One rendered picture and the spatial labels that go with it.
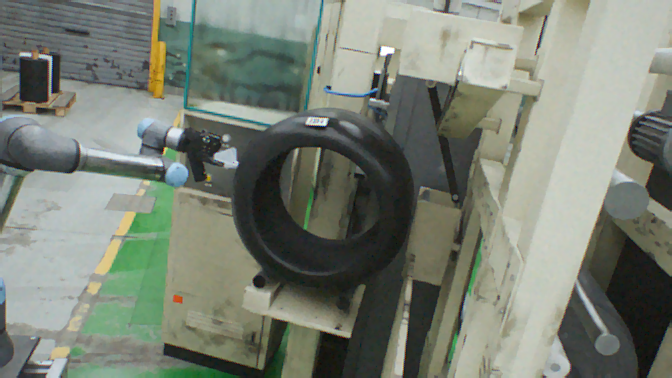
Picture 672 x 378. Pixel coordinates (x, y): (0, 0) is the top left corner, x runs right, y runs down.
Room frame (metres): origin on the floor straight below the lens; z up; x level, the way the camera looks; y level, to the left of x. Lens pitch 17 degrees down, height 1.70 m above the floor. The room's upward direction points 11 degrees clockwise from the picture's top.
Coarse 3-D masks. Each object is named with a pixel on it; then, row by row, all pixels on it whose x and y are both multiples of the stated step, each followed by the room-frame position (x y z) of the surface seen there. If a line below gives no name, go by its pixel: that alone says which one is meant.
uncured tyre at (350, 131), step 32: (288, 128) 1.49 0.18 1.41; (320, 128) 1.46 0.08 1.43; (352, 128) 1.48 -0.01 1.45; (256, 160) 1.48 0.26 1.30; (352, 160) 1.43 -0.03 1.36; (384, 160) 1.45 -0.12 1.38; (256, 192) 1.72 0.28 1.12; (384, 192) 1.42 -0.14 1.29; (256, 224) 1.49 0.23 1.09; (288, 224) 1.74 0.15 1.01; (384, 224) 1.42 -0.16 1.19; (256, 256) 1.48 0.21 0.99; (288, 256) 1.65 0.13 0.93; (320, 256) 1.70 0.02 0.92; (352, 256) 1.69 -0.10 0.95; (384, 256) 1.43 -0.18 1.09; (320, 288) 1.46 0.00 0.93
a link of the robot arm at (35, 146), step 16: (32, 128) 1.26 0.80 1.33; (16, 144) 1.22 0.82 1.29; (32, 144) 1.23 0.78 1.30; (48, 144) 1.24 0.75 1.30; (64, 144) 1.27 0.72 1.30; (80, 144) 1.30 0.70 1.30; (16, 160) 1.23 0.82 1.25; (32, 160) 1.22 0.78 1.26; (48, 160) 1.23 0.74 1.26; (64, 160) 1.25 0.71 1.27; (80, 160) 1.28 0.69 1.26; (96, 160) 1.33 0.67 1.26; (112, 160) 1.37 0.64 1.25; (128, 160) 1.41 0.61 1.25; (144, 160) 1.45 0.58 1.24; (160, 160) 1.51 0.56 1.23; (128, 176) 1.42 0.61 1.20; (144, 176) 1.45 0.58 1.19; (160, 176) 1.49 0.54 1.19; (176, 176) 1.51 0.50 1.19
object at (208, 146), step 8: (192, 128) 1.64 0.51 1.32; (184, 136) 1.61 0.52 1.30; (192, 136) 1.61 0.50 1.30; (200, 136) 1.59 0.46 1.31; (208, 136) 1.63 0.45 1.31; (184, 144) 1.62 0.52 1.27; (192, 144) 1.62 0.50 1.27; (200, 144) 1.59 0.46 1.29; (208, 144) 1.59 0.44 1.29; (216, 144) 1.61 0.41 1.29; (184, 152) 1.63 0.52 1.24; (200, 152) 1.59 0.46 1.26; (208, 152) 1.60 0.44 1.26; (216, 152) 1.64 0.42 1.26; (200, 160) 1.59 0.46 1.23
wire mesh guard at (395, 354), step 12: (408, 276) 1.51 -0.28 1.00; (408, 288) 1.43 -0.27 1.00; (408, 300) 1.35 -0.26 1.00; (396, 312) 1.79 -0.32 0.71; (408, 312) 1.28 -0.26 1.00; (396, 324) 1.62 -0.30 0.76; (396, 336) 1.42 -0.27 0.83; (396, 348) 1.27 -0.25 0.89; (384, 360) 1.79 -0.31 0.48; (396, 360) 1.04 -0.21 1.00; (384, 372) 1.68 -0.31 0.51; (396, 372) 1.00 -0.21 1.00
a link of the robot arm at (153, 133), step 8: (144, 120) 1.64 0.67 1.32; (152, 120) 1.64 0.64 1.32; (144, 128) 1.62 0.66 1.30; (152, 128) 1.62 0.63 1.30; (160, 128) 1.62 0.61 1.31; (168, 128) 1.63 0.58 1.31; (144, 136) 1.62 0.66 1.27; (152, 136) 1.61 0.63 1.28; (160, 136) 1.61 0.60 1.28; (152, 144) 1.61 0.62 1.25; (160, 144) 1.62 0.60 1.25
